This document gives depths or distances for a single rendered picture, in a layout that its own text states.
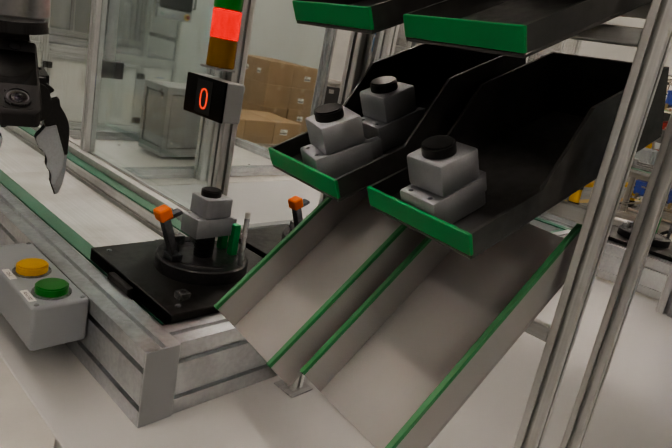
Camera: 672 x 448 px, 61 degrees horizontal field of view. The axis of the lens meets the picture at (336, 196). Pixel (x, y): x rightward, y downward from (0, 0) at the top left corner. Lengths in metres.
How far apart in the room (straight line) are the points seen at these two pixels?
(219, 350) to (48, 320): 0.21
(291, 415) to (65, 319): 0.32
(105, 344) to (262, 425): 0.22
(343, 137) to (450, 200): 0.14
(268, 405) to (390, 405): 0.27
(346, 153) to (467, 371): 0.24
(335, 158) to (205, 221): 0.33
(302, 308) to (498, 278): 0.22
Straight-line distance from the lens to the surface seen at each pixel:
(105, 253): 0.93
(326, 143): 0.57
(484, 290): 0.61
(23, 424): 0.78
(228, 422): 0.78
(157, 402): 0.75
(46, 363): 0.87
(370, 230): 0.69
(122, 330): 0.75
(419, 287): 0.64
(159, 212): 0.83
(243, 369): 0.82
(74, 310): 0.82
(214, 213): 0.86
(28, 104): 0.69
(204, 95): 1.05
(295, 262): 0.71
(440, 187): 0.49
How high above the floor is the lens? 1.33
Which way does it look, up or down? 14 degrees down
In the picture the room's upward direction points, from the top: 11 degrees clockwise
